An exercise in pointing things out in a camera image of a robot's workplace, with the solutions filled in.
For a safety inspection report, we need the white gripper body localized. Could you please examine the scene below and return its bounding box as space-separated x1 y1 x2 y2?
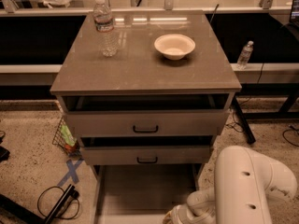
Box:
170 204 198 224

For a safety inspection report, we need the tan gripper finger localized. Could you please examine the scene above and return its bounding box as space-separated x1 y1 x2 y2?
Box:
163 211 173 224

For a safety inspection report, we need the grey drawer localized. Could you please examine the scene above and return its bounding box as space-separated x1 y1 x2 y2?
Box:
93 164 203 224
64 94 228 137
80 136 213 165

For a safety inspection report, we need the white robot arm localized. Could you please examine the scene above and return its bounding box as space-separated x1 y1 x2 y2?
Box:
163 146 297 224

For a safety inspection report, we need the grey drawer cabinet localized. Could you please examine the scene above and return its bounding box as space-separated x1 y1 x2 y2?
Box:
50 10 243 191

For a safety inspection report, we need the black table leg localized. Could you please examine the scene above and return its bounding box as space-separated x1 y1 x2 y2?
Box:
232 97 256 145

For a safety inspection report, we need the black stand leg left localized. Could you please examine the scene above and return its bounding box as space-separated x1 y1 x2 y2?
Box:
0 185 80 224

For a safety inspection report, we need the white paper bowl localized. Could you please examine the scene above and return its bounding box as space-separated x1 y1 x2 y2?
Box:
154 34 195 61

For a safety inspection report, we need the small background water bottle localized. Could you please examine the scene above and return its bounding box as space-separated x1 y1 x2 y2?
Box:
237 41 253 70

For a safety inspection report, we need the clear plastic water bottle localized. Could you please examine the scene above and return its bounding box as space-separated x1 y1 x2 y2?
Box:
93 0 118 57

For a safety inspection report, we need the wire mesh basket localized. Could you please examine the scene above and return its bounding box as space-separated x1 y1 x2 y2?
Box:
52 119 80 157

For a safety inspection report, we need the black cable loop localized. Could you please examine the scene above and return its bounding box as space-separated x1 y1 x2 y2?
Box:
36 186 81 221

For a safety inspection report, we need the black cable on right floor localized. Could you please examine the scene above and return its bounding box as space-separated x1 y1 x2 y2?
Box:
281 124 299 147

